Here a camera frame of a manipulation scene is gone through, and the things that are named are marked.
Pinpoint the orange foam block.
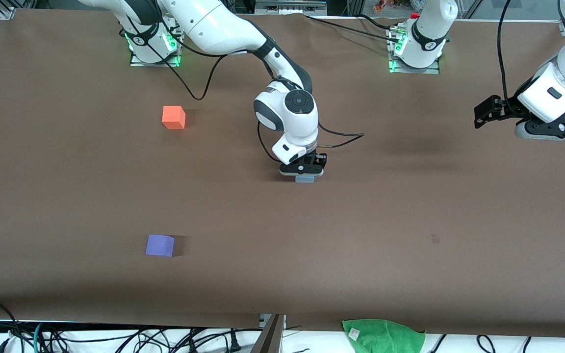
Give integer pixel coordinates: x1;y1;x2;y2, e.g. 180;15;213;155
162;105;186;130

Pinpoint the purple foam block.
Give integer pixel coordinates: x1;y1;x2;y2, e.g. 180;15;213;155
145;234;176;257

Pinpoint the brown table cover sheet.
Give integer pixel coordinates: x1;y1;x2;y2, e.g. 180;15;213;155
0;9;565;339

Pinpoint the grey metal bar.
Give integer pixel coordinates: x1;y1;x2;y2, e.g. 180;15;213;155
249;314;287;353

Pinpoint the green microfibre cloth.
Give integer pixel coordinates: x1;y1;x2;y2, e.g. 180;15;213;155
341;319;426;353

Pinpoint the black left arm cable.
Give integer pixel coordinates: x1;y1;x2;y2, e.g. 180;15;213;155
496;0;514;116

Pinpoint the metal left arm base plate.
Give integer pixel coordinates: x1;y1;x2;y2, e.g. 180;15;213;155
388;27;441;75

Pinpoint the long black base cable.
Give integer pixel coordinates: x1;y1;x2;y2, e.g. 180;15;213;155
305;15;401;43

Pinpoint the short black base cable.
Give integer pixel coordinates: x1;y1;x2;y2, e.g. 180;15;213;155
356;13;399;30

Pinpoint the aluminium frame profile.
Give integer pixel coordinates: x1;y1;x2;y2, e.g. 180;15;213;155
255;0;328;16

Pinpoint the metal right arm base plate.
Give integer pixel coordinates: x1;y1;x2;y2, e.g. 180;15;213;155
129;22;183;68

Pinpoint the teal cable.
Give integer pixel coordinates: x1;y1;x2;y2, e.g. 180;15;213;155
32;321;46;353

